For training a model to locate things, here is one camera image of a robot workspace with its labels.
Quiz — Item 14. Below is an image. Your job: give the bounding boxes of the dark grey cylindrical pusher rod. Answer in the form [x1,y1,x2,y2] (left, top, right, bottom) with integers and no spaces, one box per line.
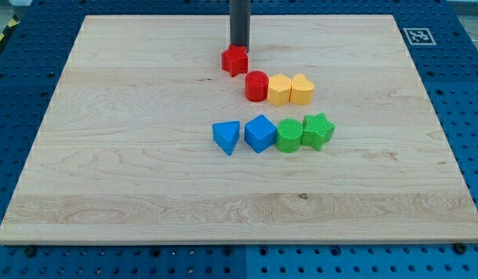
[229,0,251,51]

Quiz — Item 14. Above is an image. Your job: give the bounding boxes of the blue triangle block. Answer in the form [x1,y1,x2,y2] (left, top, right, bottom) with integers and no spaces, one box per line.
[212,121,240,156]

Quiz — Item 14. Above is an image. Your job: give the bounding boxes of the blue cube block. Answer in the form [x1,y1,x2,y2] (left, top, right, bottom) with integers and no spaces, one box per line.
[244,115,277,153]

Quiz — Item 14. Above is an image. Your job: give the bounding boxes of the red star block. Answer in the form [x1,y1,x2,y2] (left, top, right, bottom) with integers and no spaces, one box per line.
[221,44,249,77]

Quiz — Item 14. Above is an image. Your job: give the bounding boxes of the black yellow hazard tape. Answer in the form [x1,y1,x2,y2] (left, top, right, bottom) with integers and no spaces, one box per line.
[0,14,20,53]

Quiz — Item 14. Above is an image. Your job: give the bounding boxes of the green cylinder block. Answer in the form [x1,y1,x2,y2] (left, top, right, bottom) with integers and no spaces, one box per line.
[276,119,304,153]

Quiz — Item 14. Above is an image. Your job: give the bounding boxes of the white fiducial marker tag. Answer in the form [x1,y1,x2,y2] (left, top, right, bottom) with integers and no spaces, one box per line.
[403,27,436,46]

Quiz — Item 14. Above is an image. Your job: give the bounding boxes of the green star block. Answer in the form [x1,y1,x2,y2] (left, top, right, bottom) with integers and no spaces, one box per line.
[301,112,335,151]

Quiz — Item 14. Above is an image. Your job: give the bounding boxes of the yellow pentagon block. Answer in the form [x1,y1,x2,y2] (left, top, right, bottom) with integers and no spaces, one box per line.
[267,74,292,106]

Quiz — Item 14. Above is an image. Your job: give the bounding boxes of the yellow heart block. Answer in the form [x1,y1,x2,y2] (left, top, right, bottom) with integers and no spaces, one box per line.
[290,74,315,105]

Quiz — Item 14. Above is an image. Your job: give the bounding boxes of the red cylinder block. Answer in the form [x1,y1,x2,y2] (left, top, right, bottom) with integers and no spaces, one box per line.
[245,71,269,102]

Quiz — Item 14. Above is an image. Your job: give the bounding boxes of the light wooden board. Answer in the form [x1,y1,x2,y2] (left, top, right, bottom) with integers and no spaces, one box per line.
[0,15,478,246]

